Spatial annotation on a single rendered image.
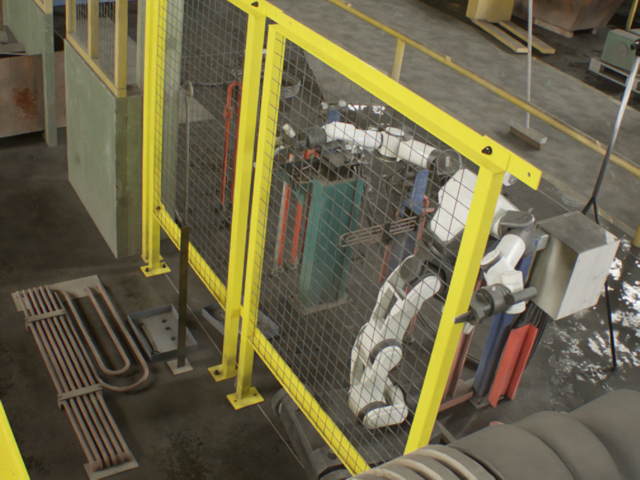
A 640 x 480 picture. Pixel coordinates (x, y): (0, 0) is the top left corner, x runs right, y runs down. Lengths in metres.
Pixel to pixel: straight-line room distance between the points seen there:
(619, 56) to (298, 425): 6.85
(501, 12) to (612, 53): 1.74
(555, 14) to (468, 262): 8.63
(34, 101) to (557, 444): 5.36
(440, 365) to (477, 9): 8.14
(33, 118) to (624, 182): 4.72
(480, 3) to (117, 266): 6.79
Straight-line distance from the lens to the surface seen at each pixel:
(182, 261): 3.49
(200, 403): 3.73
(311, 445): 3.33
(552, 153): 6.88
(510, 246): 2.72
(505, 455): 0.70
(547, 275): 3.64
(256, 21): 2.94
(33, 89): 5.82
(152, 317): 4.20
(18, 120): 5.88
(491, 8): 10.26
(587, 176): 6.65
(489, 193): 2.00
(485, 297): 2.28
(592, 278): 3.71
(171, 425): 3.63
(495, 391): 3.96
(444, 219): 2.93
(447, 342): 2.26
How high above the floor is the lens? 2.64
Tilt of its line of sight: 31 degrees down
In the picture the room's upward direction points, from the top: 7 degrees clockwise
